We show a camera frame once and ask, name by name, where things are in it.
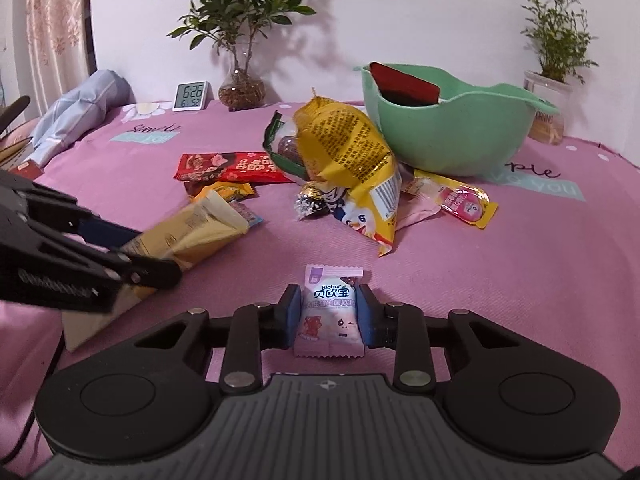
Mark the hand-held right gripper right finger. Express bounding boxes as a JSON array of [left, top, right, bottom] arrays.
[[356, 284, 506, 395]]

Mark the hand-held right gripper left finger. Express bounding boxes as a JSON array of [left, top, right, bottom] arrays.
[[134, 284, 303, 395]]

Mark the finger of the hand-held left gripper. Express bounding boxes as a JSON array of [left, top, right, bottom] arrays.
[[0, 210, 183, 292], [0, 170, 144, 253]]

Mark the lilac small candy packet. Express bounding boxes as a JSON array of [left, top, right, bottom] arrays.
[[292, 263, 372, 359]]

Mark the cream long snack packet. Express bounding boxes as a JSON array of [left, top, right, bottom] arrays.
[[62, 189, 251, 353]]

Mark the light blue sachet strip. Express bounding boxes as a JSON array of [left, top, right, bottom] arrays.
[[227, 202, 265, 226]]

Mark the small orange snack packet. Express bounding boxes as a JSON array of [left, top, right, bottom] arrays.
[[192, 180, 257, 206]]

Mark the silver foil candy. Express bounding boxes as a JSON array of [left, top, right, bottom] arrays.
[[295, 180, 333, 222]]

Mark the red cartoon snack packet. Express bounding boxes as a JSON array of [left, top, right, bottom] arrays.
[[173, 151, 296, 184]]

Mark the yellow and pink snack packet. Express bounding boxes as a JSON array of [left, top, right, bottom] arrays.
[[412, 169, 500, 231]]

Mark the clear packet with green edge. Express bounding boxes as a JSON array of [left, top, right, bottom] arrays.
[[262, 110, 321, 181]]

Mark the yellow snack bag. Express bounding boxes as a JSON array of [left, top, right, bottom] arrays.
[[292, 87, 403, 258]]

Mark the green plastic bowl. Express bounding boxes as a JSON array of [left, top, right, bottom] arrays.
[[352, 62, 560, 178]]

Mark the dark red long packet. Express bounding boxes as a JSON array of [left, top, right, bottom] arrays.
[[370, 62, 442, 108]]

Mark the small red box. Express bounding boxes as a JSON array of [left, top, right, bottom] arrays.
[[9, 159, 45, 180]]

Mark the tan flat box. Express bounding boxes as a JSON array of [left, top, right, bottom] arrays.
[[0, 136, 37, 170]]

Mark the grey blue cloth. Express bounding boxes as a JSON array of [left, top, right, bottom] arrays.
[[27, 70, 136, 168]]

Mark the pink floral tablecloth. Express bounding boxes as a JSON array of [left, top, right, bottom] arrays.
[[0, 95, 640, 480]]

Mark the dark curved object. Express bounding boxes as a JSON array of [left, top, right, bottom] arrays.
[[0, 95, 32, 133]]

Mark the white digital clock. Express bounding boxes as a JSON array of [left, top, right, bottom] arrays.
[[172, 81, 213, 112]]

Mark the leafy plant in glass vase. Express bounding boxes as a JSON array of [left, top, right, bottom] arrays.
[[166, 0, 331, 111]]

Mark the pink patterned curtain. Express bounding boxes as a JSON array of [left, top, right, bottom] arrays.
[[25, 0, 93, 116]]

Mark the small plant in white pot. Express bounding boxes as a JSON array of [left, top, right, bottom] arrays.
[[520, 0, 601, 147]]

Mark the black cable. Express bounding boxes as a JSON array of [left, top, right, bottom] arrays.
[[0, 345, 67, 466]]

